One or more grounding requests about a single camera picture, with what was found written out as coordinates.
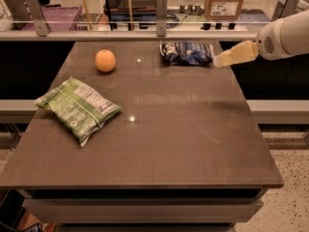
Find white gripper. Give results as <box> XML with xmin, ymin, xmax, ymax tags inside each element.
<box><xmin>213</xmin><ymin>18</ymin><xmax>287</xmax><ymax>68</ymax></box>

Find blue chip bag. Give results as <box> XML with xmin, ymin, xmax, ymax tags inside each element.
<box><xmin>160</xmin><ymin>42</ymin><xmax>215</xmax><ymax>66</ymax></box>

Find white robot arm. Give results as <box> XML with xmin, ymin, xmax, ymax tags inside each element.
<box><xmin>213</xmin><ymin>10</ymin><xmax>309</xmax><ymax>68</ymax></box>

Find green chip bag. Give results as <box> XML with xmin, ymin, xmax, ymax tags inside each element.
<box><xmin>35</xmin><ymin>78</ymin><xmax>122</xmax><ymax>147</ymax></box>

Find cardboard box with label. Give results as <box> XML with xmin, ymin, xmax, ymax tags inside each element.
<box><xmin>204</xmin><ymin>0</ymin><xmax>243</xmax><ymax>20</ymax></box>

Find brown table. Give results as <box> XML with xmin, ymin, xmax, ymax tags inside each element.
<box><xmin>0</xmin><ymin>42</ymin><xmax>284</xmax><ymax>232</ymax></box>

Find yellow pole right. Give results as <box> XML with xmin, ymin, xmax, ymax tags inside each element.
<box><xmin>127</xmin><ymin>0</ymin><xmax>134</xmax><ymax>31</ymax></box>

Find yellow pole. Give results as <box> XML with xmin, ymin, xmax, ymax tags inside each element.
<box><xmin>127</xmin><ymin>0</ymin><xmax>134</xmax><ymax>31</ymax></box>
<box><xmin>82</xmin><ymin>0</ymin><xmax>93</xmax><ymax>31</ymax></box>

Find orange fruit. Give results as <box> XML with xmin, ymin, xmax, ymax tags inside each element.
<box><xmin>95</xmin><ymin>49</ymin><xmax>116</xmax><ymax>73</ymax></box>

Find yellow pole left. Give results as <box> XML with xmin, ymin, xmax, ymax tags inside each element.
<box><xmin>82</xmin><ymin>0</ymin><xmax>93</xmax><ymax>31</ymax></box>

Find purple plastic crate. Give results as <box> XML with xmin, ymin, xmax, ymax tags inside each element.
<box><xmin>21</xmin><ymin>5</ymin><xmax>83</xmax><ymax>32</ymax></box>

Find right metal railing post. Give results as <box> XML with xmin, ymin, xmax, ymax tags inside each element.
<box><xmin>271</xmin><ymin>0</ymin><xmax>308</xmax><ymax>21</ymax></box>

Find metal railing post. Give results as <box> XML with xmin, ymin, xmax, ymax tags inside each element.
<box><xmin>25</xmin><ymin>0</ymin><xmax>49</xmax><ymax>37</ymax></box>
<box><xmin>271</xmin><ymin>0</ymin><xmax>308</xmax><ymax>21</ymax></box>
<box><xmin>156</xmin><ymin>0</ymin><xmax>167</xmax><ymax>37</ymax></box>

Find middle metal railing post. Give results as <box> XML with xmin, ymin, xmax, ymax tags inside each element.
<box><xmin>156</xmin><ymin>0</ymin><xmax>167</xmax><ymax>37</ymax></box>

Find black cart frame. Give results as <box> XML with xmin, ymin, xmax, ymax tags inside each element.
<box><xmin>101</xmin><ymin>0</ymin><xmax>180</xmax><ymax>31</ymax></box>

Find left metal railing post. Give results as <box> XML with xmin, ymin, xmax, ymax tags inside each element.
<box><xmin>25</xmin><ymin>0</ymin><xmax>49</xmax><ymax>37</ymax></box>

